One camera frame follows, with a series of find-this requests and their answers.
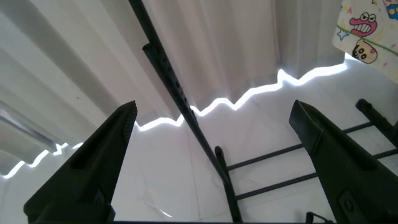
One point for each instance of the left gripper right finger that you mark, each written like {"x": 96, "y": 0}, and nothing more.
{"x": 351, "y": 174}

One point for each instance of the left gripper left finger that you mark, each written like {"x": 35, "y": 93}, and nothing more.
{"x": 87, "y": 174}

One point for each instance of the cream printed garment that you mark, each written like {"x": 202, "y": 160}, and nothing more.
{"x": 373, "y": 40}

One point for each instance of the black clothes rack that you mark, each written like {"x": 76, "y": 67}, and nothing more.
{"x": 168, "y": 74}

